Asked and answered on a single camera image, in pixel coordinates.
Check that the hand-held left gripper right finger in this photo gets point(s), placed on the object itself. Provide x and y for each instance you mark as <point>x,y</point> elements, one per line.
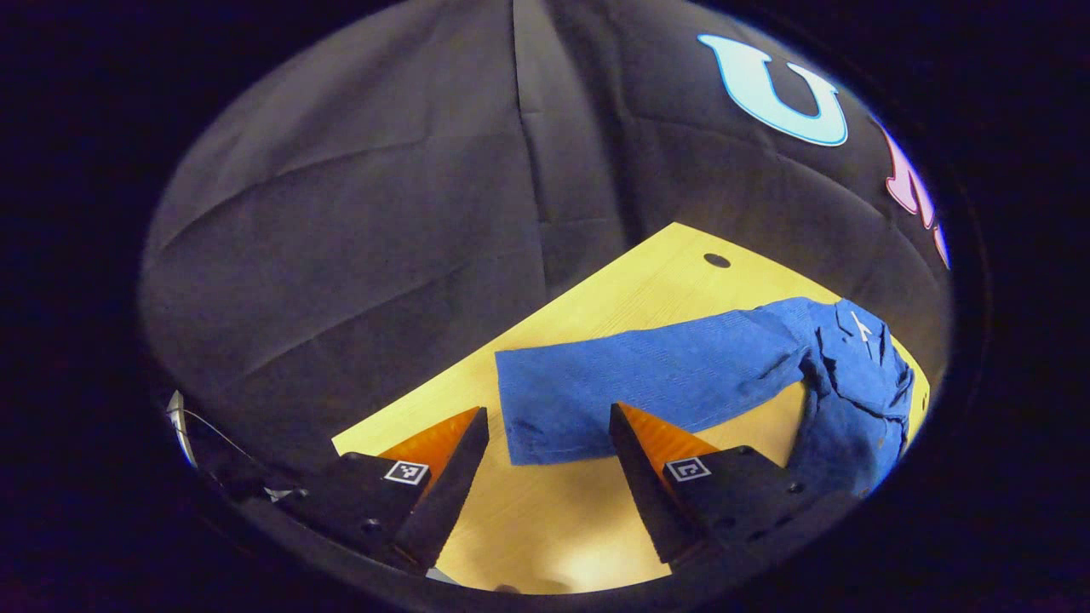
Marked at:
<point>643,485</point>

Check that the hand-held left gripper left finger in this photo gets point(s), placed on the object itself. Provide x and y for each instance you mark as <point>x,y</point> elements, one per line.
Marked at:
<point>447,494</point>

